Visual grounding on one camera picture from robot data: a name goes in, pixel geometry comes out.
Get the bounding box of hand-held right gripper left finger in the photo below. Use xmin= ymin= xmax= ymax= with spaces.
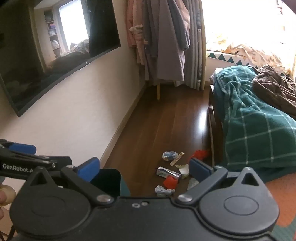
xmin=26 ymin=157 xmax=115 ymax=206

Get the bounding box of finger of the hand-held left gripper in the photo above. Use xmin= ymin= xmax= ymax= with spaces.
xmin=0 ymin=139 xmax=54 ymax=163

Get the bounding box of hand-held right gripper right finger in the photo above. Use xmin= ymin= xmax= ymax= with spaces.
xmin=177 ymin=158 xmax=266 ymax=205

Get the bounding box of red plastic bag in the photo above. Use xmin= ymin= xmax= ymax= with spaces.
xmin=189 ymin=149 xmax=210 ymax=162

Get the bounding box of dark teal trash bin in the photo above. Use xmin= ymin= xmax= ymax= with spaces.
xmin=90 ymin=169 xmax=131 ymax=197

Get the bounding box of blue white snack packet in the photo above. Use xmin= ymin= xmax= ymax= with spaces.
xmin=162 ymin=151 xmax=177 ymax=161

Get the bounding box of person's left hand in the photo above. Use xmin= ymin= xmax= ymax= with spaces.
xmin=0 ymin=184 xmax=16 ymax=219

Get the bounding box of pale translucent paper piece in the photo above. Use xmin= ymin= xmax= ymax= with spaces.
xmin=187 ymin=178 xmax=200 ymax=191

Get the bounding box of napa cabbage leaf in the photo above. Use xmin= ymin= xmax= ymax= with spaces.
xmin=175 ymin=164 xmax=190 ymax=179

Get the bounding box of beige coffee stick sachet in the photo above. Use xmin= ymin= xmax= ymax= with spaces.
xmin=169 ymin=152 xmax=185 ymax=166

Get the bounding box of bright red wrapper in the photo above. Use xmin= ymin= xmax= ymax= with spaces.
xmin=162 ymin=175 xmax=178 ymax=189

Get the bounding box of long silver snack wrapper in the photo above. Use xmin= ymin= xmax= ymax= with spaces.
xmin=156 ymin=166 xmax=181 ymax=179

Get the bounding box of bluish crumpled tissue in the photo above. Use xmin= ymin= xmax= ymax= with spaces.
xmin=155 ymin=185 xmax=176 ymax=197

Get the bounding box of green plaid blanket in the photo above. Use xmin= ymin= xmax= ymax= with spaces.
xmin=212 ymin=66 xmax=296 ymax=184

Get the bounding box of orange floor mat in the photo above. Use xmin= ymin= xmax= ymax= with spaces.
xmin=265 ymin=173 xmax=296 ymax=229

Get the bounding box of wooden clothes rack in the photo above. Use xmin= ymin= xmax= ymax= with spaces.
xmin=157 ymin=78 xmax=179 ymax=100

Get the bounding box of brown blanket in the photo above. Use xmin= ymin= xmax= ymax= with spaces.
xmin=252 ymin=64 xmax=296 ymax=117

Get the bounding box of grey curtain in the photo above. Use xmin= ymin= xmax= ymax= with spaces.
xmin=184 ymin=0 xmax=207 ymax=91

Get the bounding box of grey hanging robe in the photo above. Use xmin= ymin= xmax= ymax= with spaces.
xmin=143 ymin=0 xmax=186 ymax=82

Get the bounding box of orange patterned quilt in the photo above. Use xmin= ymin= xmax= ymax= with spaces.
xmin=206 ymin=32 xmax=296 ymax=75

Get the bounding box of pink hanging robe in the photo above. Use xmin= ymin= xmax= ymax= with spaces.
xmin=126 ymin=0 xmax=149 ymax=80

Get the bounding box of blue-grey hanging garment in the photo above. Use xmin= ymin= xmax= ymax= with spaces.
xmin=165 ymin=0 xmax=191 ymax=51

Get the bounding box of dark wooden bed frame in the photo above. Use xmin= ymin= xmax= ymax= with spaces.
xmin=208 ymin=84 xmax=226 ymax=168

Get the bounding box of black wall television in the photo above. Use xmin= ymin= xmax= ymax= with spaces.
xmin=0 ymin=0 xmax=122 ymax=117

